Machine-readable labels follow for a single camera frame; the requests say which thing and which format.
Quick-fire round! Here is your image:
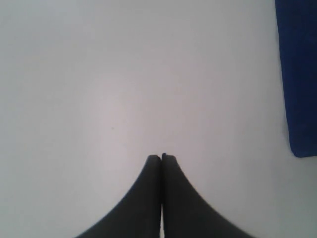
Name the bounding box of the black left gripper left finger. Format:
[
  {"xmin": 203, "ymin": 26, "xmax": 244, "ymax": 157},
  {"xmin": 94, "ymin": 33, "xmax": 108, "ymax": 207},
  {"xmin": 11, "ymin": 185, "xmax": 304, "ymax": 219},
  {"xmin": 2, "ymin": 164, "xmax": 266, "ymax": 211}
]
[{"xmin": 79, "ymin": 155, "xmax": 161, "ymax": 238}]

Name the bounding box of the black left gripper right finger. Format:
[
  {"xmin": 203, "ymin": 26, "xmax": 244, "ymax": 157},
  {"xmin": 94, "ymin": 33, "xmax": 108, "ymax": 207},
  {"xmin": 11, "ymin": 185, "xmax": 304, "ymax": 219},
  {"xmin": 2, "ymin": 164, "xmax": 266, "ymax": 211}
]
[{"xmin": 161, "ymin": 153, "xmax": 250, "ymax": 238}]

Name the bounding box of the blue towel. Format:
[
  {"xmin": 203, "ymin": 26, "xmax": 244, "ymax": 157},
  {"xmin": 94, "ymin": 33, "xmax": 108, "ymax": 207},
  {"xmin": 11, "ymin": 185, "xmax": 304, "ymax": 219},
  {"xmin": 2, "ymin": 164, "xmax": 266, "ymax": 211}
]
[{"xmin": 275, "ymin": 0, "xmax": 317, "ymax": 158}]

